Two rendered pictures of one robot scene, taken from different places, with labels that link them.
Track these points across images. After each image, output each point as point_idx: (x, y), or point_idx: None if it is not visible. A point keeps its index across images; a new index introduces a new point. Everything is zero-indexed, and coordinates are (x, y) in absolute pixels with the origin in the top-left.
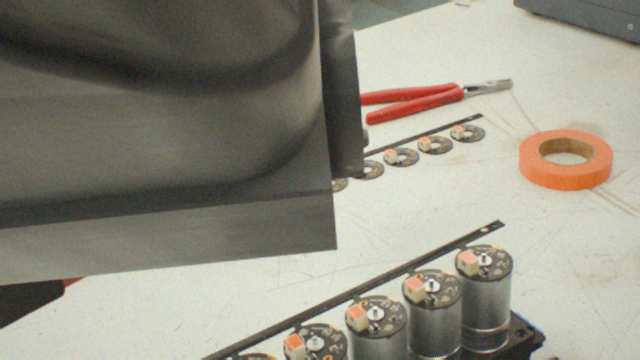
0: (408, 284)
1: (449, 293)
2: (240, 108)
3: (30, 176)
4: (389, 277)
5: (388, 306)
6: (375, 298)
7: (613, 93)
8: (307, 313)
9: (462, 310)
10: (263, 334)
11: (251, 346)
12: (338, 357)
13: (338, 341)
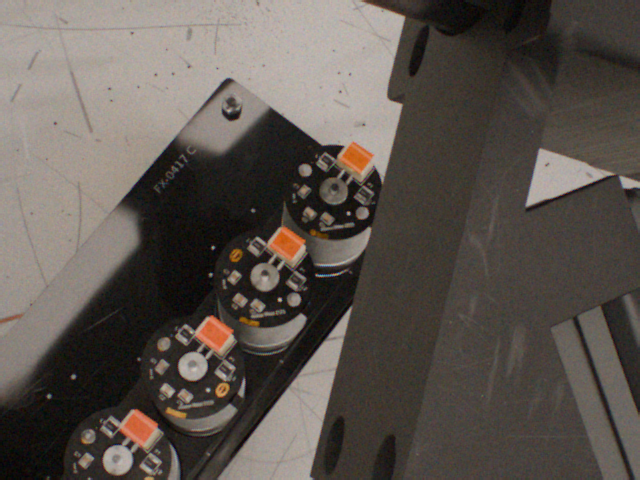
0: (148, 422)
1: (84, 452)
2: None
3: None
4: (198, 468)
5: (178, 393)
6: (205, 407)
7: None
8: (305, 341)
9: None
10: (354, 277)
11: (362, 251)
12: (220, 261)
13: (232, 293)
